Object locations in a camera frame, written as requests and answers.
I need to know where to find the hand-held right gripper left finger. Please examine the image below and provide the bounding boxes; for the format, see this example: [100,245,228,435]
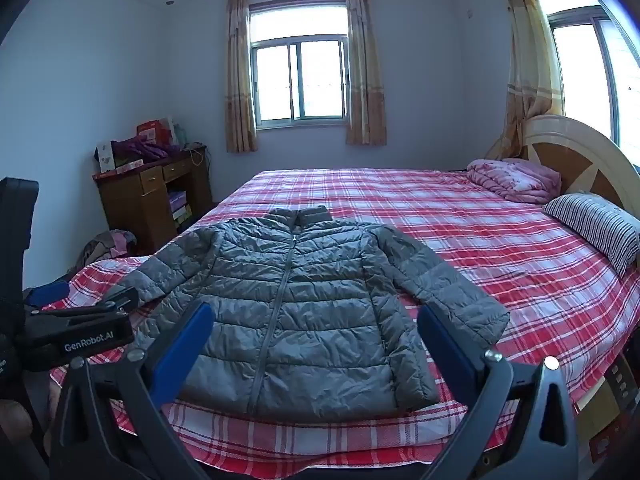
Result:
[48,301,216,480]

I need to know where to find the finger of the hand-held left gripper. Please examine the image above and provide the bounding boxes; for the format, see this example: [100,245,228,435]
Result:
[27,287,141,320]
[22,281,72,309]

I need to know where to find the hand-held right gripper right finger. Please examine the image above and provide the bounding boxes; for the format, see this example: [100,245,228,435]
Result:
[416,304,593,480]

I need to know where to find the grey puffer jacket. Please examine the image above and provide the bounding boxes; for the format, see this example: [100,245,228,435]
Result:
[115,206,511,417]

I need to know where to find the pile of clothes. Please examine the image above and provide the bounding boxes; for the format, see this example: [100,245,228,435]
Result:
[75,230,138,274]

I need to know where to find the purple clothes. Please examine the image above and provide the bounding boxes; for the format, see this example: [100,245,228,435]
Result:
[112,135,182,164]

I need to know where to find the brown wooden desk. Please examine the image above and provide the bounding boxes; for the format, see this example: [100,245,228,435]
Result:
[92,144,213,256]

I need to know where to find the bed with red plaid sheet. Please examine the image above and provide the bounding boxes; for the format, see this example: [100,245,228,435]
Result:
[42,167,640,480]

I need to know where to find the stack of boxes in desk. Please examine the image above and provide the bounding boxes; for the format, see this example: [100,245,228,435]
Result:
[167,190,194,234]

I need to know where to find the white box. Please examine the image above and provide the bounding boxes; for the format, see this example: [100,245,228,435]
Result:
[96,140,119,174]

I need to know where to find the red box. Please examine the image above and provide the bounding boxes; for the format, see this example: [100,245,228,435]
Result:
[137,118,174,147]

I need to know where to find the pink folded blanket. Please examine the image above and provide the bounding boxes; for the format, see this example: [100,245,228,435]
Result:
[466,157,562,205]

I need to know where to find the striped pillow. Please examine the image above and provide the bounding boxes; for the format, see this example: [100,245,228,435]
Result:
[542,192,640,278]

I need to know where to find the wooden bed headboard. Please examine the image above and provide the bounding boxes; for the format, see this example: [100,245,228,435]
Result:
[485,115,640,271]

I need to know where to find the beige patterned curtain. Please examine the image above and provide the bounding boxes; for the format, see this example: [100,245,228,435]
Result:
[345,0,388,147]
[223,0,259,154]

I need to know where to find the yellow patterned curtain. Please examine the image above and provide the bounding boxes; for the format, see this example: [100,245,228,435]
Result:
[492,0,566,161]

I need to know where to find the large side window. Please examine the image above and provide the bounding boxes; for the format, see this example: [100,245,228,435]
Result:
[530,0,640,171]

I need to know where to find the thin cable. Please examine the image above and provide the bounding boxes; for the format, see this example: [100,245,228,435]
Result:
[182,142,207,167]

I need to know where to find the sliding window with grey frame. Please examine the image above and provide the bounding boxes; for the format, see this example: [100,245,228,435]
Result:
[248,4,349,131]

